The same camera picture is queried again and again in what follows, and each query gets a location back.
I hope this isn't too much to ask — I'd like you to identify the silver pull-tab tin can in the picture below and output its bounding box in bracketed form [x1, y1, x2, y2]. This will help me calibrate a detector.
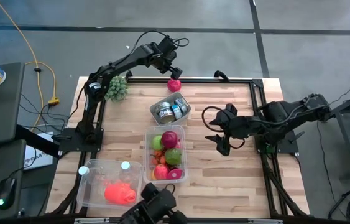
[154, 101, 171, 113]

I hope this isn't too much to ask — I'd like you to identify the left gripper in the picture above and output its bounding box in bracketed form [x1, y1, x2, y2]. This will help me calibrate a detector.
[157, 37, 183, 80]

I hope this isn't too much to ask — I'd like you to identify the yellow cable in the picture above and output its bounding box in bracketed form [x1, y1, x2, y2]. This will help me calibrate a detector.
[0, 0, 61, 131]

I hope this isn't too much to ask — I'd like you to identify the black aluminium frame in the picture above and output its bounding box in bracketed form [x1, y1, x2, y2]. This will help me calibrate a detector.
[47, 77, 311, 218]

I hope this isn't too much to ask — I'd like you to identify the small pink fruit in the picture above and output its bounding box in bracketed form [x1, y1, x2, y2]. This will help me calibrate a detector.
[166, 167, 183, 181]

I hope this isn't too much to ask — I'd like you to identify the red apple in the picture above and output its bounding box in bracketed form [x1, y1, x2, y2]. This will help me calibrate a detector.
[152, 164, 171, 181]

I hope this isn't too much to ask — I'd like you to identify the clear bottle white cap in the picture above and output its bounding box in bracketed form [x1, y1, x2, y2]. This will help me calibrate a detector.
[112, 161, 134, 184]
[78, 166, 107, 187]

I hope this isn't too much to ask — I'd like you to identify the blue red label tin can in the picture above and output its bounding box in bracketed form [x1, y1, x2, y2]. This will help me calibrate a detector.
[158, 108, 176, 124]

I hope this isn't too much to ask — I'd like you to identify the green artificial plant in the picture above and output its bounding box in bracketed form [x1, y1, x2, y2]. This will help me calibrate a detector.
[104, 75, 129, 102]

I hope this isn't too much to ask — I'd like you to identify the large clear plastic bin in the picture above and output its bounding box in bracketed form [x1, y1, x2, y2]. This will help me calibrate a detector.
[76, 158, 144, 210]

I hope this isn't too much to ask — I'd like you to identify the grey plastic bin with handles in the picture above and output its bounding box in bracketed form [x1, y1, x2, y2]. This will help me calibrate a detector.
[149, 91, 192, 126]

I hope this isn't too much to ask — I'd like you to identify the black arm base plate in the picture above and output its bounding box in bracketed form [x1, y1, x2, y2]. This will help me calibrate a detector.
[254, 129, 300, 155]

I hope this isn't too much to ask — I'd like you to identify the large red pomegranate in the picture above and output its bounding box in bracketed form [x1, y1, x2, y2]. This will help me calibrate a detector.
[161, 130, 179, 149]

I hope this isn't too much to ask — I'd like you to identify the green round fruit with stem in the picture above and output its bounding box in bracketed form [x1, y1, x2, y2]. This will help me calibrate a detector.
[164, 147, 183, 166]

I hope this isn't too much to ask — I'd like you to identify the orange water bottle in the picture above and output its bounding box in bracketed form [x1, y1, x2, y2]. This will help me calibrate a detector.
[103, 180, 137, 207]

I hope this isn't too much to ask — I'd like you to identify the pink-red round fruit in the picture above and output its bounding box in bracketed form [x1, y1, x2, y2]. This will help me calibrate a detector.
[167, 78, 182, 93]

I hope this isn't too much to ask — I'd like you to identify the teal label tin can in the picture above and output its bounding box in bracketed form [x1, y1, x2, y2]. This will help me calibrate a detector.
[171, 105, 183, 121]

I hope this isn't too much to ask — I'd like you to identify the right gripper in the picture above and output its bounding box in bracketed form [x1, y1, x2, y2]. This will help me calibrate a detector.
[205, 104, 244, 157]

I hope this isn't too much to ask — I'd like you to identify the orange tangerine cluster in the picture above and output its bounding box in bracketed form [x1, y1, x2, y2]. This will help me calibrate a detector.
[150, 150, 168, 166]

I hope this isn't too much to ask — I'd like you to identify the small clear plastic bin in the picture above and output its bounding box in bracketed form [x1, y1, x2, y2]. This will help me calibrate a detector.
[143, 124, 188, 185]

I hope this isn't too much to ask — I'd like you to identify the black computer mouse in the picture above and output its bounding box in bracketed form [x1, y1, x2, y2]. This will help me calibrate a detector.
[0, 177, 17, 210]

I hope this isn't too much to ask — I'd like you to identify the green apple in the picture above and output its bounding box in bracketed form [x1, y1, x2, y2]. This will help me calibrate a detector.
[151, 134, 164, 152]

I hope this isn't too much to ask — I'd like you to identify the white printed paper sheet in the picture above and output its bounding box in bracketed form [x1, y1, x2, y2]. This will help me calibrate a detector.
[24, 144, 54, 171]

